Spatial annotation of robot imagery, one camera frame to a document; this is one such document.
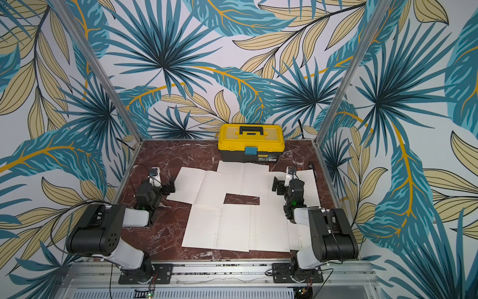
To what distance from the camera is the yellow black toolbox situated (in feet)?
3.25

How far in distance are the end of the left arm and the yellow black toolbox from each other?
0.31 metres

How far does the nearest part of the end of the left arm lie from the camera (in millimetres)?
796
